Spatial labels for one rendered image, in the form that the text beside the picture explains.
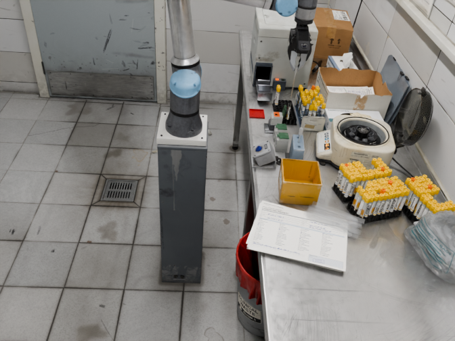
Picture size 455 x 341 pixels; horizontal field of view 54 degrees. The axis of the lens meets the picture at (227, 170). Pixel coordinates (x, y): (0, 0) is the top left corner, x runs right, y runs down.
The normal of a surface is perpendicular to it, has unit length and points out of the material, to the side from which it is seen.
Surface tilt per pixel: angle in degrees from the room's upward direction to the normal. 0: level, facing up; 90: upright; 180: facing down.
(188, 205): 90
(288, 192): 90
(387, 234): 0
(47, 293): 0
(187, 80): 8
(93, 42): 90
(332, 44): 91
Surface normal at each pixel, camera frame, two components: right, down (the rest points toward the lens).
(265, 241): 0.06, -0.77
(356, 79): 0.02, 0.60
